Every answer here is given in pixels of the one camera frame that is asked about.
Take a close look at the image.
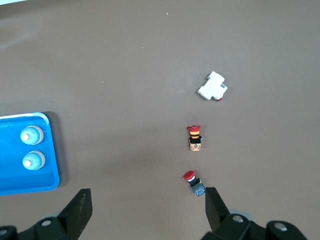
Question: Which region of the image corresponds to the blue desk bell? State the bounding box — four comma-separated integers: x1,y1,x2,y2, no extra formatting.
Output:
19,125,45,146
21,150,47,171

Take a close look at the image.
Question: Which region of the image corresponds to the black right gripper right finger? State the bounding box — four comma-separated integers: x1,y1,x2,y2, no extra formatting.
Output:
202,187,268,240

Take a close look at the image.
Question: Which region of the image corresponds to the blue plastic tray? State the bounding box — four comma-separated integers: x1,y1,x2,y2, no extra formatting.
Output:
0,111,60,196

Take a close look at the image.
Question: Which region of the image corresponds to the red pushbutton grey body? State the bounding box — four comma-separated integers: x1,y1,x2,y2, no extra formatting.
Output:
183,170,206,198

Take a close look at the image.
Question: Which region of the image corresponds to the red emergency stop orange body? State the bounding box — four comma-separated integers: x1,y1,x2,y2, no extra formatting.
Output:
186,124,204,153

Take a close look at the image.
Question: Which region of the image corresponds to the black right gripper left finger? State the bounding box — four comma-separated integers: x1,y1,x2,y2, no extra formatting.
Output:
32,188,93,240

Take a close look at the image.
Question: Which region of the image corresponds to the white circuit breaker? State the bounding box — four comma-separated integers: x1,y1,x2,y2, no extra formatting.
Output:
196,70,229,102

